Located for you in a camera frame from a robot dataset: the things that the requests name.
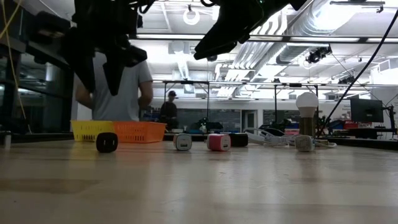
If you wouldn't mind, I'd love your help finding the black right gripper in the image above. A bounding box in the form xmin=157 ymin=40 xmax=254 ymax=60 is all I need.
xmin=193 ymin=0 xmax=308 ymax=61

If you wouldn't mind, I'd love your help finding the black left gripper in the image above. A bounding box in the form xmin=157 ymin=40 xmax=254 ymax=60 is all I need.
xmin=63 ymin=0 xmax=149 ymax=97

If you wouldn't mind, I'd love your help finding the black and white charger cube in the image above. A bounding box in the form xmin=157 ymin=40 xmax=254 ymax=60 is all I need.
xmin=95 ymin=132 xmax=119 ymax=153

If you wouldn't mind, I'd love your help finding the pink charger cube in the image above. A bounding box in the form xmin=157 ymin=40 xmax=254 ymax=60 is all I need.
xmin=206 ymin=133 xmax=231 ymax=152

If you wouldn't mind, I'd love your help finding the white and blue charger cube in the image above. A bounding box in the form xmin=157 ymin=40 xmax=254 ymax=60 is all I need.
xmin=294 ymin=134 xmax=315 ymax=152
xmin=173 ymin=133 xmax=193 ymax=152

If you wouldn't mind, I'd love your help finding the person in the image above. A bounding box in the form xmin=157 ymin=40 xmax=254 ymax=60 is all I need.
xmin=74 ymin=51 xmax=154 ymax=122
xmin=160 ymin=90 xmax=178 ymax=130

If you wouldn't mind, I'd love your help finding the yellow plastic basket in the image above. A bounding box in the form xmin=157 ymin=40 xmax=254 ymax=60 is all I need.
xmin=70 ymin=120 xmax=115 ymax=142

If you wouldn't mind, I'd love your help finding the orange plastic basket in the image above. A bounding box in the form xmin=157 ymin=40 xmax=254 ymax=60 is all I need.
xmin=113 ymin=121 xmax=167 ymax=144

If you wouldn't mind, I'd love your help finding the white power adapter bar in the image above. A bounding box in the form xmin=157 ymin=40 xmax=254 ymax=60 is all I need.
xmin=243 ymin=127 xmax=272 ymax=144

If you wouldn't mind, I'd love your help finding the white bulb lamp brass base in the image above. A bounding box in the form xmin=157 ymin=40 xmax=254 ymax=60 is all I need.
xmin=295 ymin=91 xmax=320 ymax=138

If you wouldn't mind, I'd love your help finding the small grey block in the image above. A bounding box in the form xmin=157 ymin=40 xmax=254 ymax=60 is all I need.
xmin=2 ymin=130 xmax=12 ymax=149

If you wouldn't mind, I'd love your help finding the black computer monitor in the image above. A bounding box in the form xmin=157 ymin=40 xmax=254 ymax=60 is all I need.
xmin=349 ymin=98 xmax=384 ymax=123

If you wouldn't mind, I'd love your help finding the white ring light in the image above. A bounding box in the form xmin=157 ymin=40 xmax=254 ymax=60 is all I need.
xmin=182 ymin=7 xmax=201 ymax=26

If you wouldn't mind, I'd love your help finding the black workstation frame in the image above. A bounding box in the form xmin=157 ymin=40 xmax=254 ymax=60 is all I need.
xmin=162 ymin=80 xmax=211 ymax=131
xmin=273 ymin=82 xmax=320 ymax=131

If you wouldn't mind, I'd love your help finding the yellow hanging cable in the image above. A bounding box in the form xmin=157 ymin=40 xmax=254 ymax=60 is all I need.
xmin=0 ymin=0 xmax=32 ymax=133

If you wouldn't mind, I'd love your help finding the black ceiling spot camera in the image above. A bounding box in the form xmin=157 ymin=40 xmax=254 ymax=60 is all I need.
xmin=306 ymin=45 xmax=333 ymax=65

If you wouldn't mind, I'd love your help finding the black hanging arm cable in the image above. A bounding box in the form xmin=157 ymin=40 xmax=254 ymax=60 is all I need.
xmin=316 ymin=9 xmax=398 ymax=138

